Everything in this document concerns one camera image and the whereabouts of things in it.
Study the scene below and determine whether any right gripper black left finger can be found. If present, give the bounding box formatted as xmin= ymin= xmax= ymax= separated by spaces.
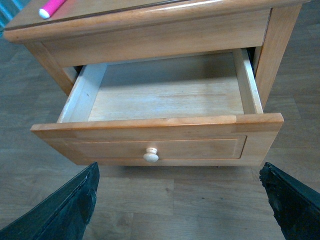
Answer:
xmin=0 ymin=162 xmax=100 ymax=240

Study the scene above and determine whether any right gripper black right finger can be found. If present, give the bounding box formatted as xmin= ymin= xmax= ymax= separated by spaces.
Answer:
xmin=259 ymin=162 xmax=320 ymax=240

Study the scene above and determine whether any round light wooden drawer knob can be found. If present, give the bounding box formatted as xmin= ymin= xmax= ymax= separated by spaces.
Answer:
xmin=143 ymin=147 xmax=159 ymax=163

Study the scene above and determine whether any wooden top drawer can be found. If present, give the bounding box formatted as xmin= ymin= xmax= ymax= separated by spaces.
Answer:
xmin=31 ymin=49 xmax=284 ymax=166

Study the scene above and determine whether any pink marker with white cap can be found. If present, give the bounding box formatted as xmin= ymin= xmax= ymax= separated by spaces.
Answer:
xmin=38 ymin=0 xmax=66 ymax=20

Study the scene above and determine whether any wooden nightstand cabinet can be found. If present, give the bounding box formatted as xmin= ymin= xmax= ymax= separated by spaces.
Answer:
xmin=3 ymin=0 xmax=303 ymax=105

